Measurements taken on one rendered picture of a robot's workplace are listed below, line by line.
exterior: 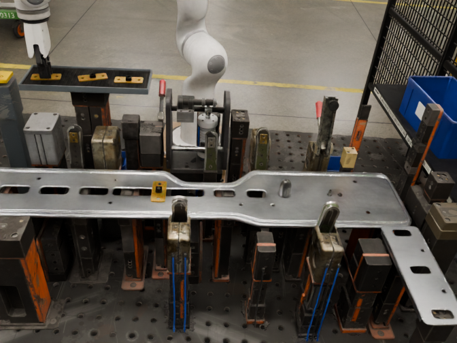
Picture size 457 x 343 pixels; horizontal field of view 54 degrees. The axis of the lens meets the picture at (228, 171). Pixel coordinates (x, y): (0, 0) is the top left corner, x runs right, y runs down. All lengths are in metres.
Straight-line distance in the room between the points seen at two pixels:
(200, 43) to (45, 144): 0.58
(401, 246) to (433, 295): 0.15
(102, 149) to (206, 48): 0.48
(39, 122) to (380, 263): 0.96
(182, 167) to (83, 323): 0.51
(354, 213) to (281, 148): 0.80
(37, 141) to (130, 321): 0.55
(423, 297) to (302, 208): 0.36
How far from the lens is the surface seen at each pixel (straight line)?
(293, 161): 1.90
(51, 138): 1.32
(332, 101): 1.26
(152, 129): 1.33
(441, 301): 1.11
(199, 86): 1.58
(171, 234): 1.04
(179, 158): 1.40
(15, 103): 1.54
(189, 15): 1.51
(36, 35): 1.38
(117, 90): 1.37
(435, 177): 1.32
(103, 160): 1.32
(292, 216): 1.18
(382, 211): 1.27
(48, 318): 1.36
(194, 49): 1.53
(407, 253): 1.18
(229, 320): 1.31
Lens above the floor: 1.78
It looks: 37 degrees down
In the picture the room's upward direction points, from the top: 5 degrees clockwise
